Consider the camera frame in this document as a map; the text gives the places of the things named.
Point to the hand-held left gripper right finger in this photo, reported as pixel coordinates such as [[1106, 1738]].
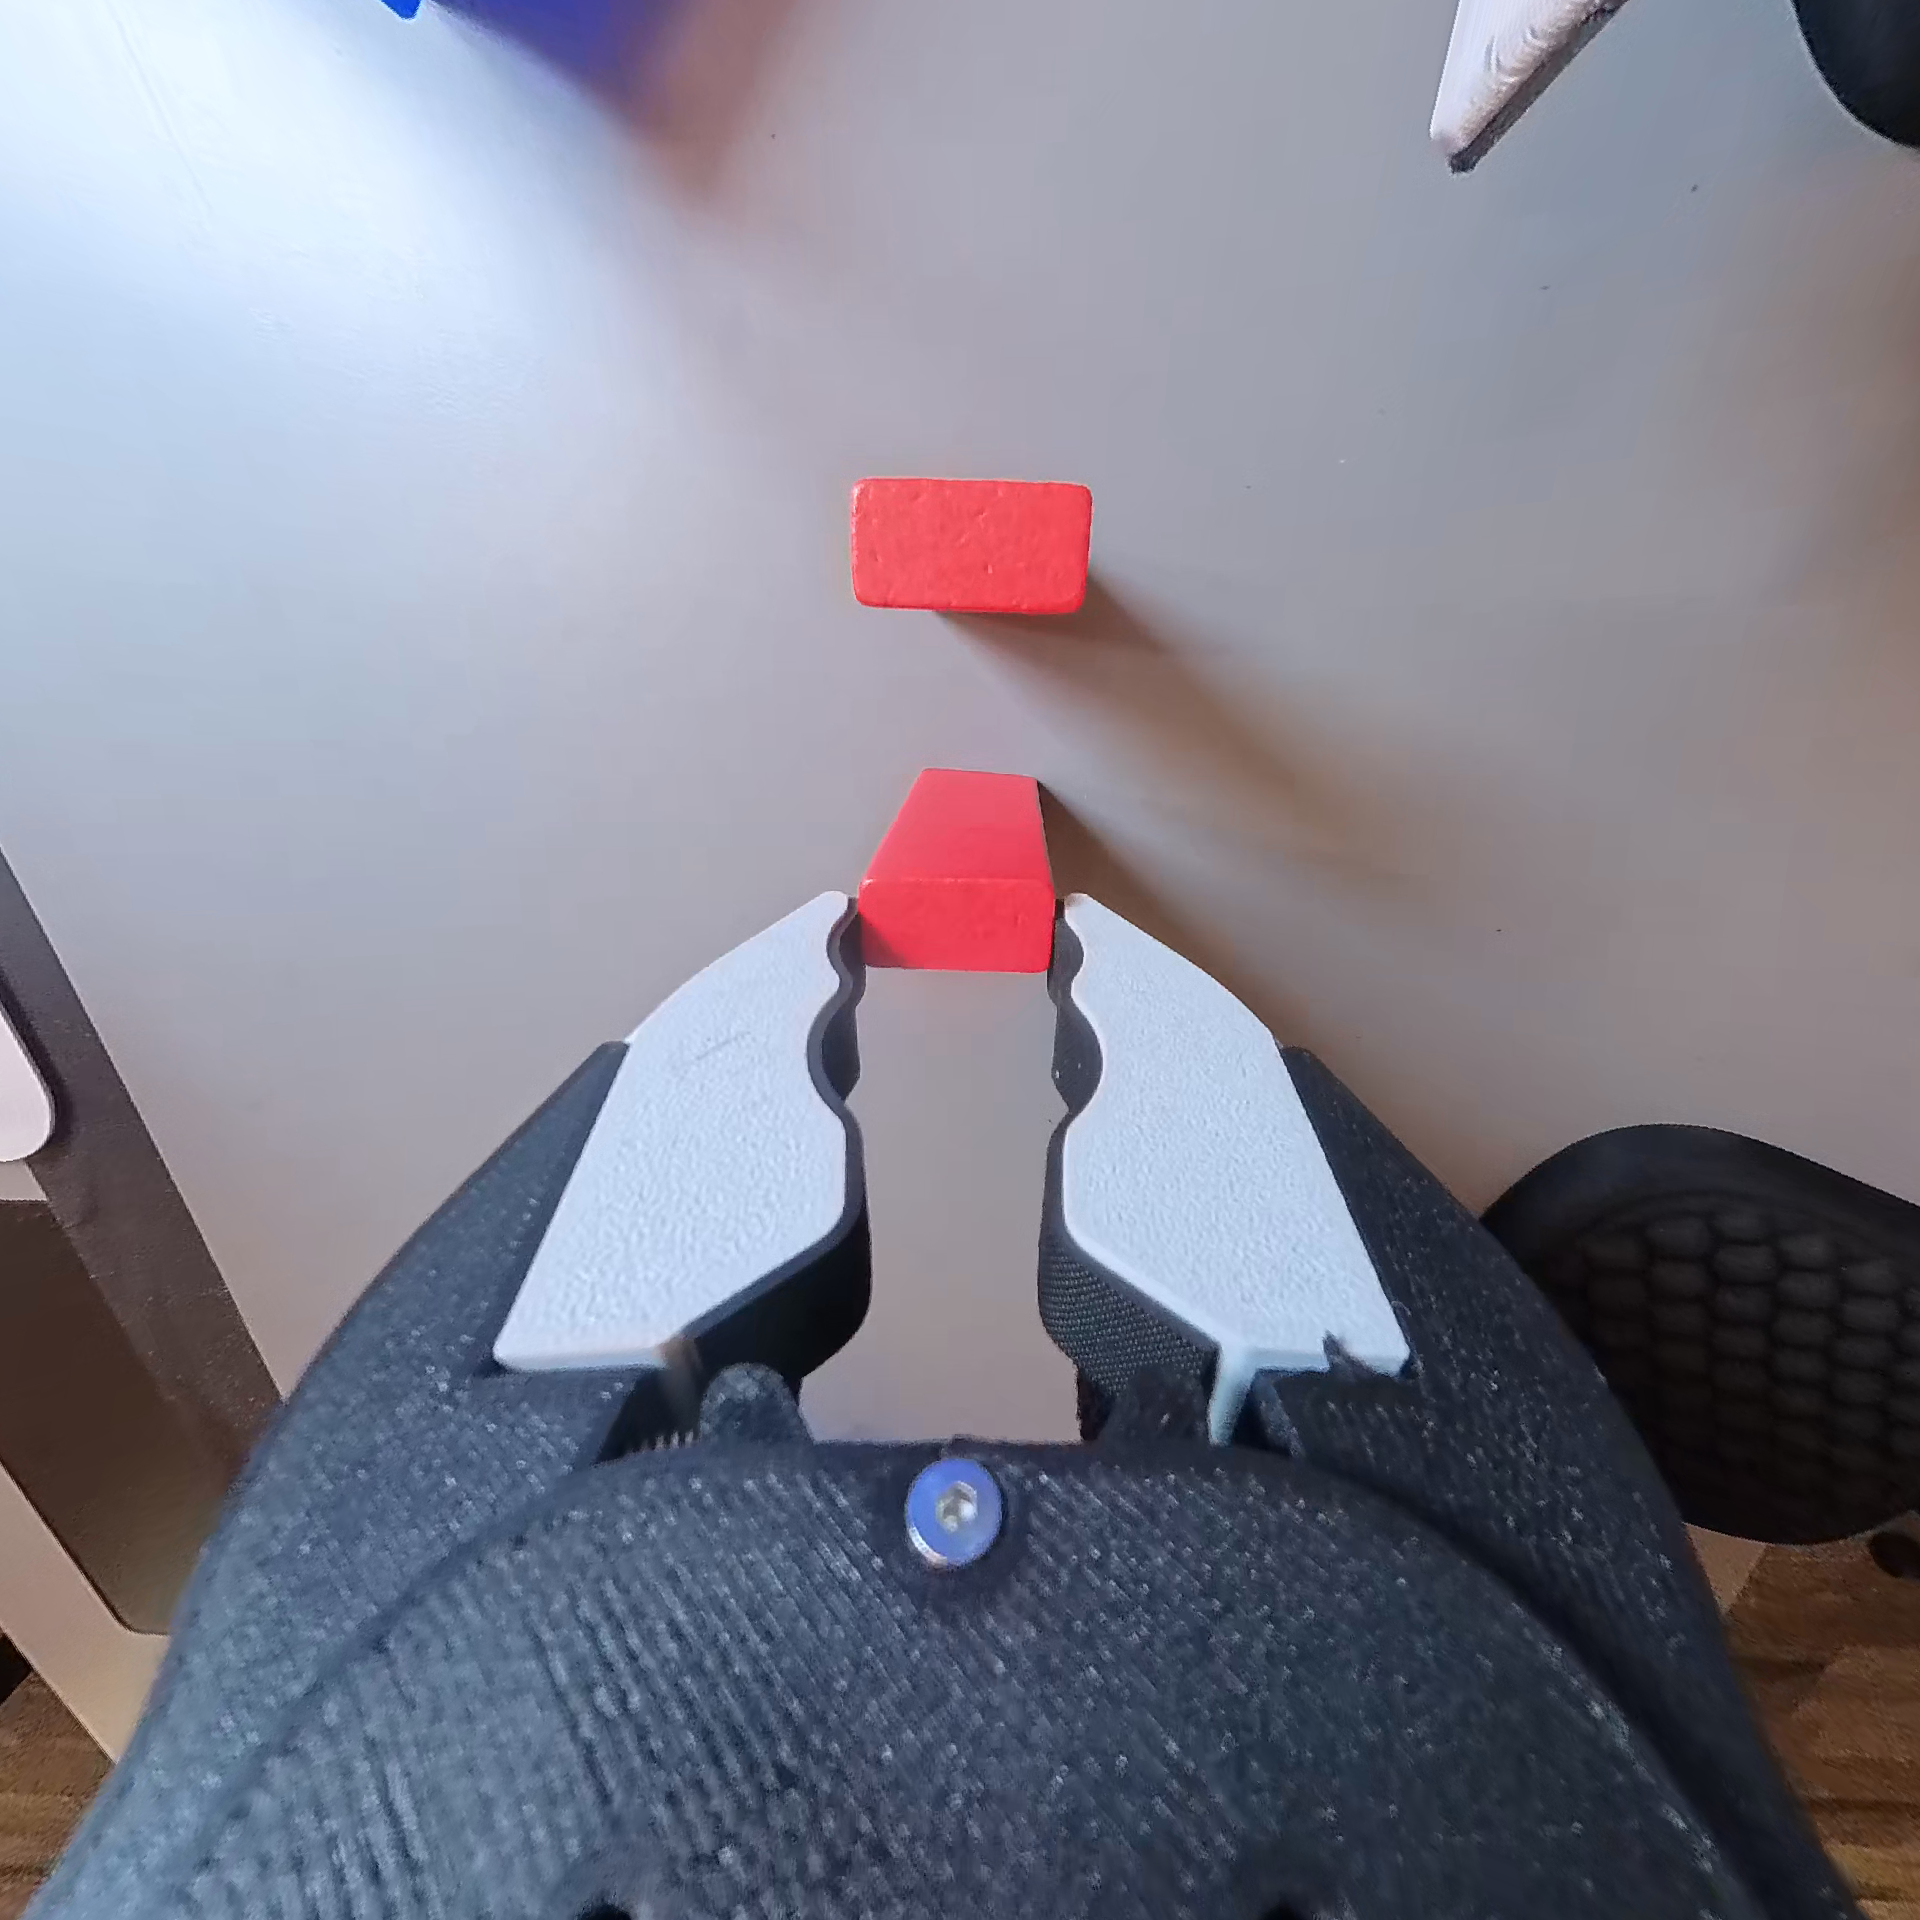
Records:
[[1201, 1170]]

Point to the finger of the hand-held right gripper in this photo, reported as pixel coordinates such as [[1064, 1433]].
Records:
[[1507, 66]]

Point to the blue plastic bin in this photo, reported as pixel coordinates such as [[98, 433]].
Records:
[[510, 23]]

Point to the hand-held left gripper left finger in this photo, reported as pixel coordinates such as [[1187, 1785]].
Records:
[[704, 1185]]

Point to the red rectangular wooden block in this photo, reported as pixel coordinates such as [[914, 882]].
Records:
[[971, 547], [960, 907]]

